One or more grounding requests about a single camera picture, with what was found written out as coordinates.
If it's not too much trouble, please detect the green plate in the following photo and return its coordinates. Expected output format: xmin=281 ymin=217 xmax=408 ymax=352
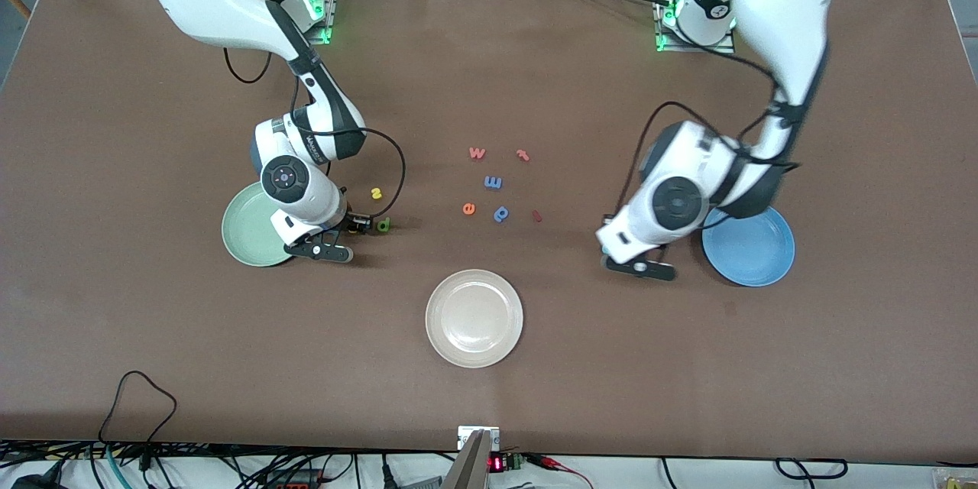
xmin=222 ymin=182 xmax=296 ymax=268

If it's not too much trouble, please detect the blue plate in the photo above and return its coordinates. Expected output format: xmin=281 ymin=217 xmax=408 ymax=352
xmin=701 ymin=205 xmax=796 ymax=288

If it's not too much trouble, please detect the beige plate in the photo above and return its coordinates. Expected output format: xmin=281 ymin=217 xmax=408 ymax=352
xmin=425 ymin=269 xmax=525 ymax=369

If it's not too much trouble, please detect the red clip lead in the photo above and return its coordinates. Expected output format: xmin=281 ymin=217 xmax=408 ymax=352
xmin=527 ymin=452 xmax=595 ymax=489

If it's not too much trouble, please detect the black right arm cable loop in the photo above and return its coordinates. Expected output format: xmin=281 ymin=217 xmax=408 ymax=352
xmin=223 ymin=46 xmax=273 ymax=86

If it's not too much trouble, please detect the black looped cable on table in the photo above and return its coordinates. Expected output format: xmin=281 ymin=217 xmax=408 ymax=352
xmin=98 ymin=371 xmax=178 ymax=448

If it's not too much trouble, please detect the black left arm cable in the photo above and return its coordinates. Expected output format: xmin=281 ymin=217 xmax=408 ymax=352
xmin=665 ymin=0 xmax=788 ymax=104

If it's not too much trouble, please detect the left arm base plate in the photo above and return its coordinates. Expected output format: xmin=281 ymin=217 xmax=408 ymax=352
xmin=652 ymin=0 xmax=738 ymax=55

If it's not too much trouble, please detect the white table edge bracket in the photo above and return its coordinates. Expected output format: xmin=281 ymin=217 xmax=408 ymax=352
xmin=457 ymin=426 xmax=500 ymax=450

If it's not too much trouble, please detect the grey camera mount wedge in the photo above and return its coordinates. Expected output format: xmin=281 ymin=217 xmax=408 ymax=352
xmin=442 ymin=429 xmax=494 ymax=489

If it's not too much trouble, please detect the black coiled cable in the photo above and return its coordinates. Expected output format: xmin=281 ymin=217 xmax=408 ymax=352
xmin=775 ymin=458 xmax=849 ymax=480

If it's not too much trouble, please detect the teal cable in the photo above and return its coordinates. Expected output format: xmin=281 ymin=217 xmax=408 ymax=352
xmin=105 ymin=445 xmax=128 ymax=489

